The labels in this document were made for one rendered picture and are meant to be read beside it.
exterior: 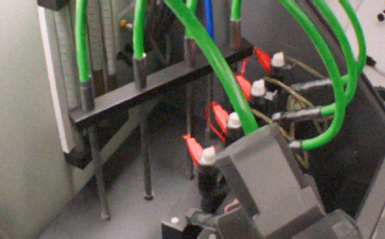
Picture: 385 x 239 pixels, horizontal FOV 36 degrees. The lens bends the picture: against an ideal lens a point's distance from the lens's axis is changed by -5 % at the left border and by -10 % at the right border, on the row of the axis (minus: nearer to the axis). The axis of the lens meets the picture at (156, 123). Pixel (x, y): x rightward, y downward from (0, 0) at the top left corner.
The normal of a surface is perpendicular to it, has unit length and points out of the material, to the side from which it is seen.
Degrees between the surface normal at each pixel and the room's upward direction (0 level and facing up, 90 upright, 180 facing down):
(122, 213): 0
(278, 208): 49
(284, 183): 45
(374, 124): 90
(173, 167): 0
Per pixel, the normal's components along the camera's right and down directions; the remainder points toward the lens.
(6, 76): 0.85, 0.35
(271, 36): -0.53, 0.61
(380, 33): -0.04, -0.71
